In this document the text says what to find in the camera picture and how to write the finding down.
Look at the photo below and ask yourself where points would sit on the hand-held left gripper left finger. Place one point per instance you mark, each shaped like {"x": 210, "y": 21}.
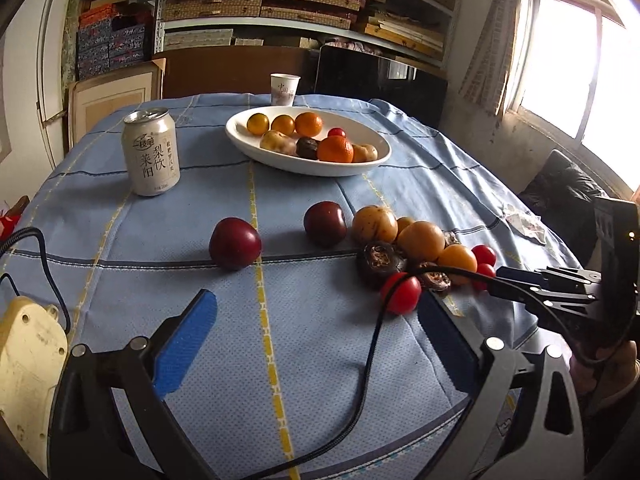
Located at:
{"x": 187, "y": 342}

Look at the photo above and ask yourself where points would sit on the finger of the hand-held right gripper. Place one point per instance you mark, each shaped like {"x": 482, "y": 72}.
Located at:
{"x": 520, "y": 274}
{"x": 520, "y": 296}

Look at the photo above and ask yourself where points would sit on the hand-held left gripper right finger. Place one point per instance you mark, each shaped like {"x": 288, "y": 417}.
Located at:
{"x": 447, "y": 345}

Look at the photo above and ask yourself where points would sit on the red cherry tomato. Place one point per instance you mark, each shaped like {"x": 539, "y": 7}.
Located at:
{"x": 484, "y": 275}
{"x": 483, "y": 255}
{"x": 336, "y": 132}

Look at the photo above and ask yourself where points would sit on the small speckled orange fruit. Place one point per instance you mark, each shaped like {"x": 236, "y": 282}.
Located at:
{"x": 457, "y": 260}

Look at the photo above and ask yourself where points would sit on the dark brown mangosteen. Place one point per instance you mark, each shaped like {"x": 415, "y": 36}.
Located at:
{"x": 451, "y": 237}
{"x": 306, "y": 148}
{"x": 432, "y": 282}
{"x": 380, "y": 260}

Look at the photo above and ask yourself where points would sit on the large yellow-orange fruit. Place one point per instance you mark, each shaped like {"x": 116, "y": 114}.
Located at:
{"x": 421, "y": 241}

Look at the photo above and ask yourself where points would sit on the dark red plum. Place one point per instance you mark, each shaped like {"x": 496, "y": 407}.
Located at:
{"x": 235, "y": 243}
{"x": 325, "y": 223}

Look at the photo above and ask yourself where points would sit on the speckled orange passion fruit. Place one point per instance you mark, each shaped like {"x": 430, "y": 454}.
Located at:
{"x": 375, "y": 224}

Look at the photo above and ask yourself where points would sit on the tan round fruit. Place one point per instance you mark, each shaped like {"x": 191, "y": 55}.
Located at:
{"x": 365, "y": 152}

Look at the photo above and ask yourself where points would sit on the white oval plate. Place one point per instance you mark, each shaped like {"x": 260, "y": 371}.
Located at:
{"x": 240, "y": 135}

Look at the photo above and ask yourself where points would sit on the brown passion fruit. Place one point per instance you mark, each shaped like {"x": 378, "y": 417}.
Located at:
{"x": 277, "y": 141}

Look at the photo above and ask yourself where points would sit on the large orange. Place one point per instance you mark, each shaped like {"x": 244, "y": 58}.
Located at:
{"x": 335, "y": 149}
{"x": 308, "y": 124}

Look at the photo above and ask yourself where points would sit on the small yellow tangerine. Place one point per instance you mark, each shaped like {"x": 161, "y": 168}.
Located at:
{"x": 258, "y": 123}

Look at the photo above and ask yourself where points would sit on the small orange tangerine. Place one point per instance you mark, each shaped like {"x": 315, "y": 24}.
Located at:
{"x": 282, "y": 125}

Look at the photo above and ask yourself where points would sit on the person's right hand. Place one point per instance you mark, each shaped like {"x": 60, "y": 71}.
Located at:
{"x": 615, "y": 375}

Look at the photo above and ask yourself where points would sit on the crumpled white wrapper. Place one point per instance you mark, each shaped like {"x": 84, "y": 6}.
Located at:
{"x": 525, "y": 225}

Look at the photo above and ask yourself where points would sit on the black leather cushion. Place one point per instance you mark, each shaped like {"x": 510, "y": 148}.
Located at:
{"x": 565, "y": 195}

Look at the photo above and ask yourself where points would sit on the blue checked tablecloth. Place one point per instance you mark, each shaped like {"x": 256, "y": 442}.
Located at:
{"x": 150, "y": 260}

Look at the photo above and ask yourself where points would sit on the cream power strip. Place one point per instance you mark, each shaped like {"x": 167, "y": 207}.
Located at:
{"x": 27, "y": 375}

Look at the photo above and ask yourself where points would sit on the white beverage can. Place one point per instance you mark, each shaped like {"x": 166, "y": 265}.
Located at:
{"x": 150, "y": 155}

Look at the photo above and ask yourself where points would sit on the bright window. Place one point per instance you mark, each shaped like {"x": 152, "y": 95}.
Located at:
{"x": 570, "y": 70}

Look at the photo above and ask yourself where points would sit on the red checked cloth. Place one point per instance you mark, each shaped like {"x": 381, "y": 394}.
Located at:
{"x": 7, "y": 222}

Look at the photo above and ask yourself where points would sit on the brown cloth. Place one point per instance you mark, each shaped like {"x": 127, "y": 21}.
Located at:
{"x": 17, "y": 205}

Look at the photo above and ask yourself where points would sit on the black monitor screen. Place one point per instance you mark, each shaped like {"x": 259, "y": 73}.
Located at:
{"x": 380, "y": 85}

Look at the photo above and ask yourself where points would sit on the patterned curtain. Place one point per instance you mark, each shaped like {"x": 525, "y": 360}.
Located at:
{"x": 492, "y": 35}

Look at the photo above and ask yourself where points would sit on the white paper cup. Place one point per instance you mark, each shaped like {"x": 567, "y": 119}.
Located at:
{"x": 285, "y": 90}

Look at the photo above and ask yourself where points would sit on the brown wooden board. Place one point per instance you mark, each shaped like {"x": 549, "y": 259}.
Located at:
{"x": 235, "y": 72}

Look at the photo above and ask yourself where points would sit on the blue patterned box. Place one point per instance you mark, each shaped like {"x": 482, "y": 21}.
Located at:
{"x": 127, "y": 42}
{"x": 92, "y": 45}

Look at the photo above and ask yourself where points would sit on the long white board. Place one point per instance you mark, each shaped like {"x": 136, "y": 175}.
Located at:
{"x": 47, "y": 60}

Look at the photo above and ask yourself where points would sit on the white metal shelf rack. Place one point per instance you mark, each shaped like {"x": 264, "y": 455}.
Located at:
{"x": 250, "y": 21}

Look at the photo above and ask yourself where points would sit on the green patterned panel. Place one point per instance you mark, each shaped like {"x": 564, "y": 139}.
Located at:
{"x": 70, "y": 35}

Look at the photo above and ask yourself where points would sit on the orange patterned box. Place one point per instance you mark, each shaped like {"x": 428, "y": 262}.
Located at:
{"x": 95, "y": 12}

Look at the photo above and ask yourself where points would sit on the wooden picture frame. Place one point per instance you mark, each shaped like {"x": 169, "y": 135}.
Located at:
{"x": 115, "y": 100}

